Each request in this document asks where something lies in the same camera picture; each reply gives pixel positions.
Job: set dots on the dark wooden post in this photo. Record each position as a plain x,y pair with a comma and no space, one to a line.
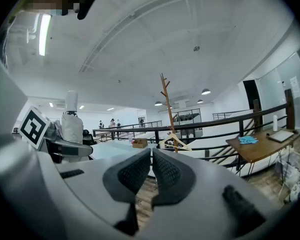
290,111
257,114

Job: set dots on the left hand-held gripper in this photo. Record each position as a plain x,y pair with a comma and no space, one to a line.
35,127

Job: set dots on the light blue table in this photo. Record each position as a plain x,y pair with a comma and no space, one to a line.
115,150

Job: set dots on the brown wooden organizer box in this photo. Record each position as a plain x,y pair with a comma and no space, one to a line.
140,144

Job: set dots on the grey laptop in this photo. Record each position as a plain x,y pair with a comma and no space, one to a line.
281,136

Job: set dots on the clear plastic storage bin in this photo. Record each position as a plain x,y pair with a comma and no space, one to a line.
293,174

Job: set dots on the black office chair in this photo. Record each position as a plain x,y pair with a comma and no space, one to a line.
87,136

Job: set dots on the light wooden clothes hanger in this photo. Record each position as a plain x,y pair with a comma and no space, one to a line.
187,146

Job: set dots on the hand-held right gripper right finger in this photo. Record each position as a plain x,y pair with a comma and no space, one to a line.
172,176

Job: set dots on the white paper sign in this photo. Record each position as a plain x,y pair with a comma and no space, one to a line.
295,86

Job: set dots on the pile of blue clothes pegs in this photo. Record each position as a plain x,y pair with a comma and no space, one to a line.
247,140

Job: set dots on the dome pendant lamp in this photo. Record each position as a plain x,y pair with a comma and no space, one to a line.
200,101
158,103
205,91

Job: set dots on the brown wooden coat rack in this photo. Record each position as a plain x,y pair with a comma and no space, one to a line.
169,114

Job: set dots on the brown wooden desk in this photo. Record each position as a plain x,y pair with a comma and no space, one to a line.
260,146

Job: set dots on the black metal railing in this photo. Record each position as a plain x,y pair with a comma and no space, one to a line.
241,130

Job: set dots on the black framed glass partition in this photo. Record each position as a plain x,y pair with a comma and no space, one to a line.
187,115

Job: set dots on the clear plastic bottle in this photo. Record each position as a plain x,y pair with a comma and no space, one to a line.
130,140

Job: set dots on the long ceiling tube light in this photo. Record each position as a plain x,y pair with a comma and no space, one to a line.
44,34

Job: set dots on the white bottle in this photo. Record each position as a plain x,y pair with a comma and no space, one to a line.
275,123

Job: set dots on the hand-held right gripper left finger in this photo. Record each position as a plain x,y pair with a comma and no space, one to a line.
130,176

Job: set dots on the black head-worn camera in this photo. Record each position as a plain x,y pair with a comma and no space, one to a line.
87,4

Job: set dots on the round ceiling detector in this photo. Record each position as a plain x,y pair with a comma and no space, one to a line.
196,48

